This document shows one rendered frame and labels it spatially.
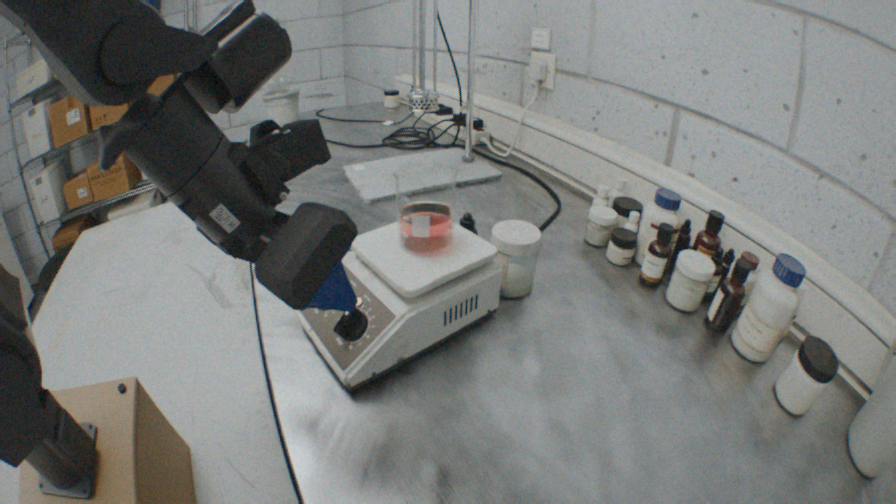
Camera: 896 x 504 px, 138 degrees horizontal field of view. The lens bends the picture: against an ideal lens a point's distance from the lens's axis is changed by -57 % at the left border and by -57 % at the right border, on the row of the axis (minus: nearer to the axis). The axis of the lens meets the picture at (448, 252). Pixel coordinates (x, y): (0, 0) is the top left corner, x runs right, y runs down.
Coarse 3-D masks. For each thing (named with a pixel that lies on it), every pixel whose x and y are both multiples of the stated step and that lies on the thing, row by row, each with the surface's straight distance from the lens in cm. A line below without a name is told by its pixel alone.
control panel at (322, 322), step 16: (368, 304) 39; (384, 304) 38; (320, 320) 42; (336, 320) 40; (368, 320) 38; (384, 320) 37; (320, 336) 41; (336, 336) 39; (368, 336) 37; (336, 352) 38; (352, 352) 37
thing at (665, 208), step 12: (660, 192) 59; (672, 192) 61; (648, 204) 60; (660, 204) 58; (672, 204) 58; (648, 216) 59; (660, 216) 58; (672, 216) 59; (648, 228) 59; (648, 240) 60; (672, 240) 60; (636, 252) 62; (672, 252) 62
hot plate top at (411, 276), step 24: (360, 240) 43; (384, 240) 43; (456, 240) 43; (480, 240) 43; (384, 264) 39; (408, 264) 39; (432, 264) 39; (456, 264) 39; (480, 264) 40; (408, 288) 36; (432, 288) 37
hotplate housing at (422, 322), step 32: (352, 256) 44; (384, 288) 39; (448, 288) 39; (480, 288) 41; (416, 320) 37; (448, 320) 40; (480, 320) 45; (384, 352) 37; (416, 352) 40; (352, 384) 38
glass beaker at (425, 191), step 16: (416, 160) 42; (400, 176) 40; (416, 176) 42; (432, 176) 42; (448, 176) 41; (400, 192) 38; (416, 192) 37; (432, 192) 36; (448, 192) 37; (400, 208) 39; (416, 208) 37; (432, 208) 37; (448, 208) 38; (400, 224) 40; (416, 224) 38; (432, 224) 38; (448, 224) 39; (400, 240) 41; (416, 240) 39; (432, 240) 39; (448, 240) 40; (416, 256) 40
